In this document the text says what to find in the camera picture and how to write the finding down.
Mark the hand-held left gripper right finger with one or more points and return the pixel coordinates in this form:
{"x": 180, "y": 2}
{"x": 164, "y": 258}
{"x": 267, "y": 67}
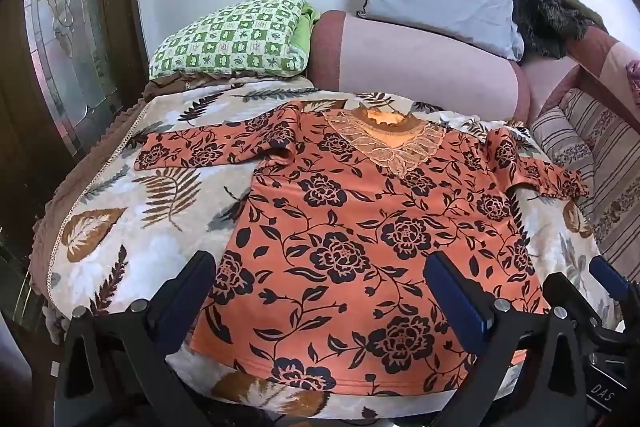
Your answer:
{"x": 455, "y": 302}

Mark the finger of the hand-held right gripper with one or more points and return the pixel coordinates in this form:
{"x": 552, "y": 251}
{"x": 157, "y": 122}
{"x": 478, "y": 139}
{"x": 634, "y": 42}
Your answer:
{"x": 570, "y": 297}
{"x": 607, "y": 277}

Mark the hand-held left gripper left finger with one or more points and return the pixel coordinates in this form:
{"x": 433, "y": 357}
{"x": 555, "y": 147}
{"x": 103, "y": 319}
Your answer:
{"x": 195, "y": 287}

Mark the orange black floral shirt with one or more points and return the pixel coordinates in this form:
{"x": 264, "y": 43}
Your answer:
{"x": 350, "y": 227}

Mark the striped beige cushion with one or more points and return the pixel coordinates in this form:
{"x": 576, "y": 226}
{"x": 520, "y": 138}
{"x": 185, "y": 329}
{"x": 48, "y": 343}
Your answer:
{"x": 600, "y": 157}

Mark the leaf print blanket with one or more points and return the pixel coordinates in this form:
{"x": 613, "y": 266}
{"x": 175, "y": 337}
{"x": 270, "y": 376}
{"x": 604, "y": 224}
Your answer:
{"x": 125, "y": 187}

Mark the brown fringed bedspread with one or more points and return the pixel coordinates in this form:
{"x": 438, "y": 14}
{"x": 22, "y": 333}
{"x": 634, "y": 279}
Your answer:
{"x": 165, "y": 84}

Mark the pink brown sofa back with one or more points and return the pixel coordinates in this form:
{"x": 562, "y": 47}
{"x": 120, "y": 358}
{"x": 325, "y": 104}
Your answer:
{"x": 600, "y": 62}

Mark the pink bolster pillow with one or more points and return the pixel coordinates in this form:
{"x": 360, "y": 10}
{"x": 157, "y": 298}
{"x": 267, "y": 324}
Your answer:
{"x": 415, "y": 57}

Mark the green checked pillow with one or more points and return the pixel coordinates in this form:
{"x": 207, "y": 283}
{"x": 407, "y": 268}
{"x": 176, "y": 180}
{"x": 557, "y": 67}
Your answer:
{"x": 235, "y": 37}

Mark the dark furry cloth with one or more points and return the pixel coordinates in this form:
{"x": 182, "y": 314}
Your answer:
{"x": 545, "y": 19}

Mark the wooden door with glass panel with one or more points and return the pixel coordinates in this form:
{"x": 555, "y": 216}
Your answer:
{"x": 65, "y": 47}

